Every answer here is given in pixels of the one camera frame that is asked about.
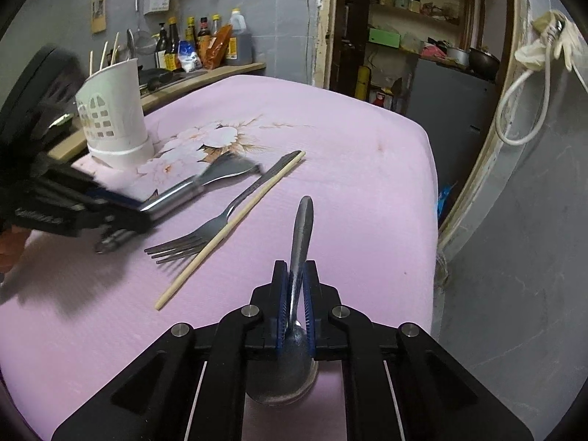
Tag green box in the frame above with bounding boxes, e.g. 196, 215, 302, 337
369, 28, 401, 49

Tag white hose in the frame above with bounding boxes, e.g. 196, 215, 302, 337
494, 45, 555, 148

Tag stainless steel peeler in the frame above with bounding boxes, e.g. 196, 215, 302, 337
140, 153, 260, 222

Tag orange snack bag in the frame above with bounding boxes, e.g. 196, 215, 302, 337
203, 24, 232, 70

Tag wire mesh strainer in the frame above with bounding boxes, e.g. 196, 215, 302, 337
133, 0, 157, 55

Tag pink floral tablecloth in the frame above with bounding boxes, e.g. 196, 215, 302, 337
1, 76, 438, 440

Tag grey cabinet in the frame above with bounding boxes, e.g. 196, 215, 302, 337
404, 59, 497, 206

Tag small steel spoon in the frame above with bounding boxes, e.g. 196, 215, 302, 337
246, 195, 318, 406

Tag wooden countertop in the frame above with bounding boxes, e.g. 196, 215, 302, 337
47, 62, 266, 162

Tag white plastic utensil holder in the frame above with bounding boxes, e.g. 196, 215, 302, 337
76, 59, 154, 170

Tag wooden wall board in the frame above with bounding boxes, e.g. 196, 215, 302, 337
91, 0, 107, 34

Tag white blue seasoning bag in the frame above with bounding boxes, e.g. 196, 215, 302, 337
178, 40, 202, 73

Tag yellow canister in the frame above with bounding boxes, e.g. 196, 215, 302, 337
355, 66, 371, 101

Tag black cooking pot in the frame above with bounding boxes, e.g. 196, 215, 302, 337
469, 48, 500, 81

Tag stainless steel fork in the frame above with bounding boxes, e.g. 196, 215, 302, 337
144, 150, 302, 265

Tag dark sauce bottle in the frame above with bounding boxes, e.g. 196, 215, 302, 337
164, 17, 182, 72

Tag red white bottle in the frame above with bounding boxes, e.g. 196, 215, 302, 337
372, 92, 386, 108

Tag large cooking oil jug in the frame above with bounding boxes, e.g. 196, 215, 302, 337
225, 8, 253, 66

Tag white rubber gloves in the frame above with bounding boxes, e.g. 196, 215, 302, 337
514, 10, 587, 90

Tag wooden door frame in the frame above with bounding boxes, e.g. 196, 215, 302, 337
312, 0, 336, 89

